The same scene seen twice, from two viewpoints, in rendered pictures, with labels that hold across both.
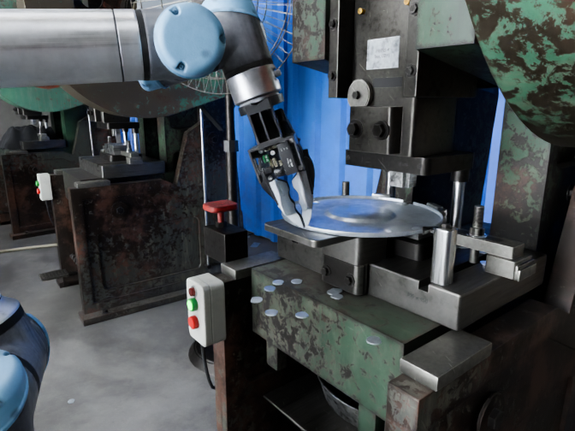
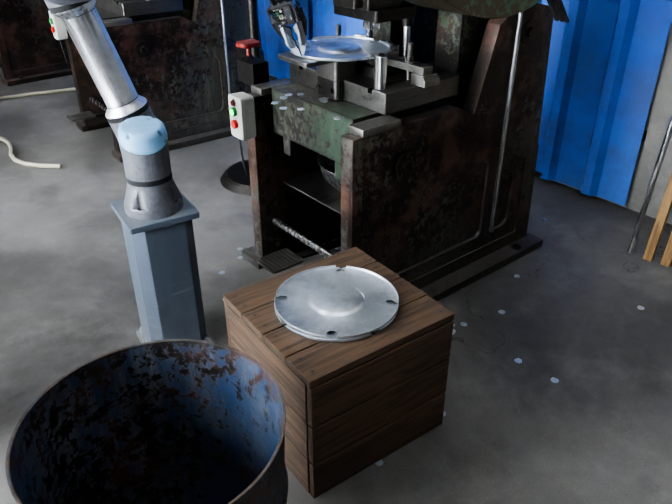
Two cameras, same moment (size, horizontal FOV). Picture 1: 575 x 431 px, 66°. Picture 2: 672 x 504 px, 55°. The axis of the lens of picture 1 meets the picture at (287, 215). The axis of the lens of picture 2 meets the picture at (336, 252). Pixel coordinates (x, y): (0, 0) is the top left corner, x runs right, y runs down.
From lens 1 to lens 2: 1.14 m
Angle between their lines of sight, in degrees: 16
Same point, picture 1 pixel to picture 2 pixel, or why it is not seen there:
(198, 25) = not seen: outside the picture
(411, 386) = (351, 136)
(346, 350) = (327, 130)
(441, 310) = (378, 104)
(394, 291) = (356, 96)
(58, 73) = not seen: outside the picture
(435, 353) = (367, 123)
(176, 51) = not seen: outside the picture
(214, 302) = (247, 109)
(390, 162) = (358, 13)
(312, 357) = (310, 140)
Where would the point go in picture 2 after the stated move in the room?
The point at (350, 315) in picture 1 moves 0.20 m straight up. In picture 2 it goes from (328, 109) to (328, 36)
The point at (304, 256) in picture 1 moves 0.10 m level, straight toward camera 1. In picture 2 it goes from (307, 79) to (304, 88)
